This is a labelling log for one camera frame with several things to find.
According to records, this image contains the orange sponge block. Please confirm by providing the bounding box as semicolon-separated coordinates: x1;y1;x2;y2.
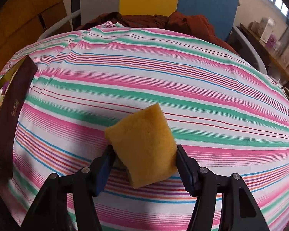
105;104;177;188

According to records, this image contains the striped pink green tablecloth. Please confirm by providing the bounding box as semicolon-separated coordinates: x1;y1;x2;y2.
0;22;289;230

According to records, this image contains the wooden desk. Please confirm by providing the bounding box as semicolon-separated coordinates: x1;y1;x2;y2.
238;24;289;82

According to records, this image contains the dark red jacket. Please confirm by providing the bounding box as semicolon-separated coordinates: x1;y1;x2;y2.
77;12;237;54

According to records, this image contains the purple box on desk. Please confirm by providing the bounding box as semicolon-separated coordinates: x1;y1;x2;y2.
266;34;279;49

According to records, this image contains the white milk carton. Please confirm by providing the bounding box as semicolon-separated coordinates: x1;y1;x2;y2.
258;17;275;43

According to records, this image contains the grey yellow blue chair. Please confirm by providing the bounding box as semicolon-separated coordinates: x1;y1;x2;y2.
39;0;267;74

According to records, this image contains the wooden wardrobe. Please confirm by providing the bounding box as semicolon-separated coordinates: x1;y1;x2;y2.
0;0;71;72

